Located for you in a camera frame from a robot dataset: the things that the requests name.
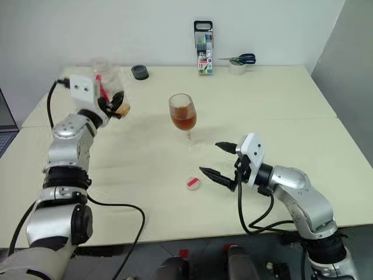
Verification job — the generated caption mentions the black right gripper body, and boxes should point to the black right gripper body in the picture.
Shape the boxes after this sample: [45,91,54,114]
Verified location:
[233,154,253,183]

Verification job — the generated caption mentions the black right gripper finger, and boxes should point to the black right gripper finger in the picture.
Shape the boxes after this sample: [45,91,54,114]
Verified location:
[199,166,237,192]
[214,141,238,155]

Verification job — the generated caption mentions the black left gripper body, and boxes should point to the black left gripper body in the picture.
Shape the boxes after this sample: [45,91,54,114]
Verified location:
[97,97,114,120]

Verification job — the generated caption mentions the clear plastic drink bottle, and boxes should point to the clear plastic drink bottle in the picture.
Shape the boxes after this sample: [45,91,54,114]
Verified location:
[92,57,131,118]

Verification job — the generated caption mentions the white cap with red tape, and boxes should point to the white cap with red tape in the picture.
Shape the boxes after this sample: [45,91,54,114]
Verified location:
[186,176,202,191]

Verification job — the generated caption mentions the clear wine glass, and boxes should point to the clear wine glass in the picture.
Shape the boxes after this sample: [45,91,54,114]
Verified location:
[168,93,198,144]

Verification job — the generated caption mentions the dark grey round puck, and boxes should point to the dark grey round puck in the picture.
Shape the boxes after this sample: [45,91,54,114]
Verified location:
[131,64,150,81]

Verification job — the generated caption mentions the white tape roll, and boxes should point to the white tape roll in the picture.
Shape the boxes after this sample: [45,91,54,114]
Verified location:
[228,59,248,76]

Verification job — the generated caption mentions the marker pen pack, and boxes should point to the marker pen pack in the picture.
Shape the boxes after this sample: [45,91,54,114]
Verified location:
[193,20,215,76]

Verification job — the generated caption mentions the dark rounded shape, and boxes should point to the dark rounded shape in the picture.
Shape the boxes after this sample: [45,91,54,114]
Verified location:
[154,256,190,280]

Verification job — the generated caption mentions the grey laptop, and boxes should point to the grey laptop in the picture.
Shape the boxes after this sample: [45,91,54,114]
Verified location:
[0,86,21,160]

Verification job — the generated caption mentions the grey partition panel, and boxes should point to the grey partition panel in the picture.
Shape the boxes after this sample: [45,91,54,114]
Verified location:
[308,0,373,167]

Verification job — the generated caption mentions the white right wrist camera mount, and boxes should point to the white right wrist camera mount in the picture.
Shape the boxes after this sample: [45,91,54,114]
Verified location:
[235,132,265,185]

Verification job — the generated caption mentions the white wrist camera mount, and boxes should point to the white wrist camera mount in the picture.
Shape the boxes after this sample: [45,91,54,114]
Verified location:
[235,132,265,185]
[69,74,102,111]

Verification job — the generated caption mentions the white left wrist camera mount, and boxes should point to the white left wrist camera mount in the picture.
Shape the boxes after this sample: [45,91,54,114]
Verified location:
[69,74,102,111]

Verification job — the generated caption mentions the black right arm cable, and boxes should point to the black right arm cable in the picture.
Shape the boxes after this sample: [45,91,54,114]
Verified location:
[236,170,300,235]

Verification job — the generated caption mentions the blue handled scissors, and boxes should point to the blue handled scissors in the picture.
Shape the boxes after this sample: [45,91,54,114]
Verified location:
[217,53,256,65]

